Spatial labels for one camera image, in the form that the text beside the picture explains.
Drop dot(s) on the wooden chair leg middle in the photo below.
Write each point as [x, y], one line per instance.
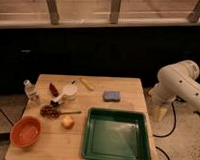
[115, 9]

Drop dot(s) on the yellow banana piece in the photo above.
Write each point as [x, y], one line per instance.
[86, 84]

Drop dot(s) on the wooden chair leg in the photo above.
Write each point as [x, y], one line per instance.
[53, 11]
[115, 9]
[195, 14]

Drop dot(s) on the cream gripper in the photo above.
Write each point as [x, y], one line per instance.
[159, 113]

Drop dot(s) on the green plastic tray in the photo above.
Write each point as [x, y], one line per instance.
[114, 134]

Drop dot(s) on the small yellow apple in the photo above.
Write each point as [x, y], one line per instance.
[68, 122]

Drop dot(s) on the wooden chair leg right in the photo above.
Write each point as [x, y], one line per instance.
[195, 14]

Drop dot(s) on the wooden chair leg left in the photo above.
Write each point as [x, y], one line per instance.
[53, 11]

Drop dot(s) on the orange bowl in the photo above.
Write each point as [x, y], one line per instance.
[25, 132]

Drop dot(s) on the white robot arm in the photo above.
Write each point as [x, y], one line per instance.
[178, 80]

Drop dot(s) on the spoon with brown beans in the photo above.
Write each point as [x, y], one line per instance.
[51, 112]

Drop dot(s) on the white dish brush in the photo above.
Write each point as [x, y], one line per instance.
[69, 92]

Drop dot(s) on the clear spray bottle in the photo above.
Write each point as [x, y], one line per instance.
[31, 92]

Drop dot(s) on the blue sponge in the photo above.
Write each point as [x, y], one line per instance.
[111, 96]

